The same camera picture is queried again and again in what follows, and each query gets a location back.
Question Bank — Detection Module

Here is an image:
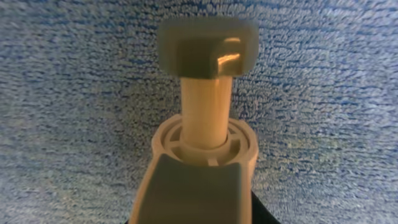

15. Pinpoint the blue cloth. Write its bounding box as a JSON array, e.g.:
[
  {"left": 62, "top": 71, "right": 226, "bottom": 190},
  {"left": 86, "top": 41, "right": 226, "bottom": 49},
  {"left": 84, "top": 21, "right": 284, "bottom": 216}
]
[{"left": 0, "top": 0, "right": 398, "bottom": 224}]

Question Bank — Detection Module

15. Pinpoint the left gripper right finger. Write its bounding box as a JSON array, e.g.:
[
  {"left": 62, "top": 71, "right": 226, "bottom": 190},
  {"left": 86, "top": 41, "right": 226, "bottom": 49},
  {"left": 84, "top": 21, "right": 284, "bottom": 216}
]
[{"left": 250, "top": 190, "right": 282, "bottom": 224}]

